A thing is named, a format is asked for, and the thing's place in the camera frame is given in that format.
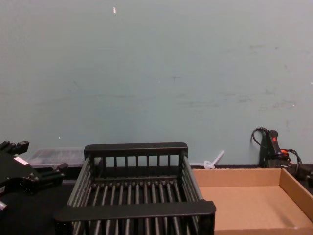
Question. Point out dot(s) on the small white three-armed plastic piece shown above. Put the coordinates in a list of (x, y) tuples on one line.
[(209, 164)]

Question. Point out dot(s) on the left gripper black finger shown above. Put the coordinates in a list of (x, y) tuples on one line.
[(52, 172), (20, 146)]

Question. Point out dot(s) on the shallow brown cardboard tray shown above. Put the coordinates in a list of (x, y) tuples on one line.
[(244, 203)]

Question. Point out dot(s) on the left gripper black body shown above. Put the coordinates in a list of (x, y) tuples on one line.
[(14, 176)]

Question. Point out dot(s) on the clear plastic case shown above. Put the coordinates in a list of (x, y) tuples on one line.
[(56, 156)]

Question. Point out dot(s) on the plain pale wall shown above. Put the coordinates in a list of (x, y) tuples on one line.
[(156, 73)]

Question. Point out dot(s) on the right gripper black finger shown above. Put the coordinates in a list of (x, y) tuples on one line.
[(311, 175)]

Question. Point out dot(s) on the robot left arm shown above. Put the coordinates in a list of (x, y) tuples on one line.
[(2, 205)]

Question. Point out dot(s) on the black rack with steel bars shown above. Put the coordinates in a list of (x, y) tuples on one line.
[(137, 213)]

